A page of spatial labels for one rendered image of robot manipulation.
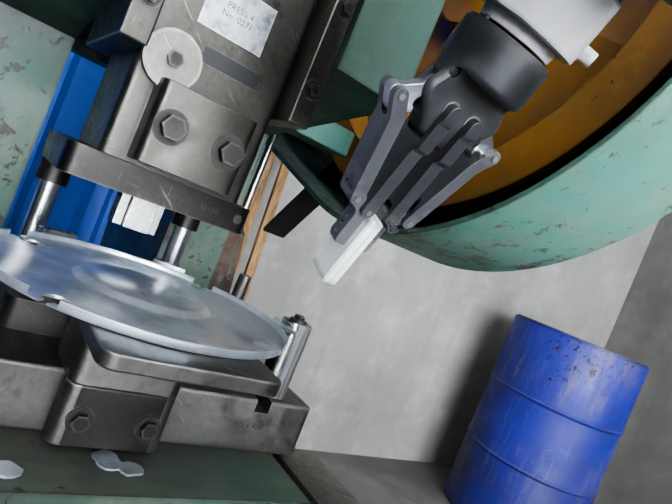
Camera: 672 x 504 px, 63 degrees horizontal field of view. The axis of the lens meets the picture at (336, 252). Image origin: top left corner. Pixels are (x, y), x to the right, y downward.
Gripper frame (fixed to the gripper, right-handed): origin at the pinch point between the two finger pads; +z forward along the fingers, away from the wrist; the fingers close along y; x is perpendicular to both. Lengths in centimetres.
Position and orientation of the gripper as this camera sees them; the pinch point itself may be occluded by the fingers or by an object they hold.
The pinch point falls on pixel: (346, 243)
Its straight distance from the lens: 47.5
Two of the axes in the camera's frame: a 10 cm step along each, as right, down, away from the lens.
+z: -5.8, 7.2, 3.8
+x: -3.4, -6.4, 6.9
